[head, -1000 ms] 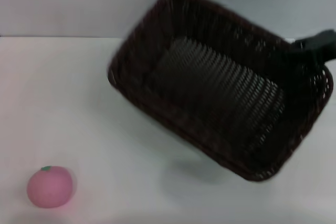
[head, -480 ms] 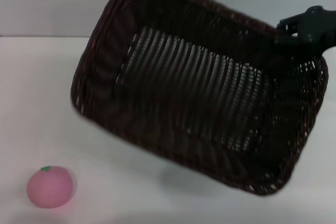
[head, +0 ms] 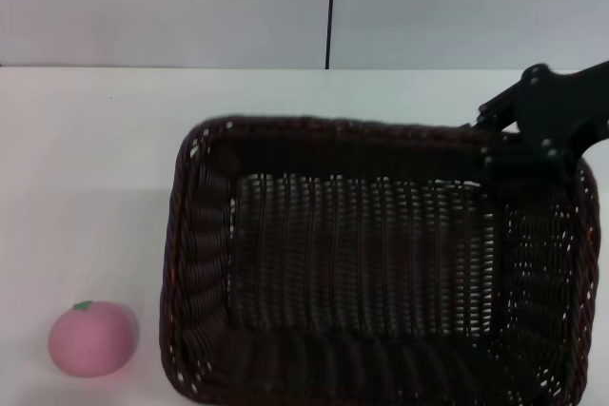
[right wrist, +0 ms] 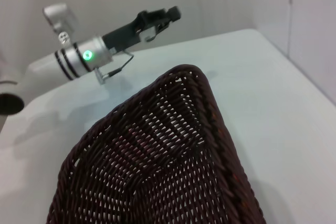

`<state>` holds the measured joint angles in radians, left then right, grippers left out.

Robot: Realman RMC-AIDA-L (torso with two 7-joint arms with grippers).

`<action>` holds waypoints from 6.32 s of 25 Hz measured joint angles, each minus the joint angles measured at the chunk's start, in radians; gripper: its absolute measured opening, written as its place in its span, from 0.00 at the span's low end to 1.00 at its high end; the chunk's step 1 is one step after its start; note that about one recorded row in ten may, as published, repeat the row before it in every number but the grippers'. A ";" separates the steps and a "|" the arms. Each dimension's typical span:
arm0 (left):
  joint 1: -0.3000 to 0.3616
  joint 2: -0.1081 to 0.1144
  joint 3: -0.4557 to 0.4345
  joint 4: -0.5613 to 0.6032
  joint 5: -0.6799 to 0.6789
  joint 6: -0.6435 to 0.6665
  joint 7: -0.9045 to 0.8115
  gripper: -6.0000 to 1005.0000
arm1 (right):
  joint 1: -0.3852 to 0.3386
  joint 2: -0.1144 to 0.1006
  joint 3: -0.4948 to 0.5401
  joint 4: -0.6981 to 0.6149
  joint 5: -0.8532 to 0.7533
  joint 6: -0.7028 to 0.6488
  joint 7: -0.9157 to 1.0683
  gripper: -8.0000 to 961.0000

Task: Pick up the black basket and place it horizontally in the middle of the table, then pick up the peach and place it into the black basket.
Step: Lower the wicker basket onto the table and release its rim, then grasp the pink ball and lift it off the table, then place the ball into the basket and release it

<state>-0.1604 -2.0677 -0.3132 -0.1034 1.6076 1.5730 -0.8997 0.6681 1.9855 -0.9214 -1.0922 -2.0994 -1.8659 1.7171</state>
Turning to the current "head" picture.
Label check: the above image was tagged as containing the pink toy peach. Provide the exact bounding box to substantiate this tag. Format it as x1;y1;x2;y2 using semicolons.
47;300;141;378

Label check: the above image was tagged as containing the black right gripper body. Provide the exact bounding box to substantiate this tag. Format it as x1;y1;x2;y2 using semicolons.
517;60;609;163

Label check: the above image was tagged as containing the dark brown woven rectangular basket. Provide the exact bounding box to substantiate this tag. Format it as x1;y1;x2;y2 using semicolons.
159;114;601;406

